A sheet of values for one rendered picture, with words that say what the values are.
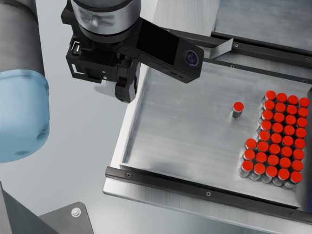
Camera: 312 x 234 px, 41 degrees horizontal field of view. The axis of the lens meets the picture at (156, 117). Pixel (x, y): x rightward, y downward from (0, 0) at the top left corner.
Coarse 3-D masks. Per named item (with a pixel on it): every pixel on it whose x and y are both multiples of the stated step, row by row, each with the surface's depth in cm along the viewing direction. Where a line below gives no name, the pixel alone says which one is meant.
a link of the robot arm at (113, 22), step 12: (72, 0) 43; (132, 0) 43; (84, 12) 43; (96, 12) 42; (108, 12) 42; (120, 12) 43; (132, 12) 44; (84, 24) 45; (96, 24) 43; (108, 24) 44; (120, 24) 44; (132, 24) 46
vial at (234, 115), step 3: (231, 111) 85; (234, 111) 84; (237, 111) 83; (240, 111) 84; (231, 114) 86; (234, 114) 85; (237, 114) 84; (240, 114) 85; (231, 117) 87; (234, 117) 86; (237, 117) 86
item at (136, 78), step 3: (138, 63) 60; (138, 66) 61; (138, 69) 62; (138, 72) 62; (135, 75) 60; (138, 75) 63; (135, 78) 62; (138, 78) 64; (135, 81) 62; (138, 81) 64; (135, 84) 63; (135, 87) 64; (135, 90) 64; (135, 93) 65
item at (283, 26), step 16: (224, 0) 100; (240, 0) 100; (256, 0) 100; (272, 0) 100; (288, 0) 100; (304, 0) 100; (224, 16) 98; (240, 16) 98; (256, 16) 98; (272, 16) 98; (288, 16) 98; (304, 16) 98; (224, 32) 92; (240, 32) 96; (256, 32) 96; (272, 32) 96; (288, 32) 96; (304, 32) 96; (272, 48) 93; (288, 48) 91; (304, 48) 91
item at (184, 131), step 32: (160, 96) 89; (192, 96) 89; (224, 96) 89; (256, 96) 90; (288, 96) 90; (160, 128) 86; (192, 128) 86; (224, 128) 86; (256, 128) 86; (128, 160) 83; (160, 160) 84; (192, 160) 84; (224, 160) 84; (224, 192) 80; (256, 192) 81; (288, 192) 81
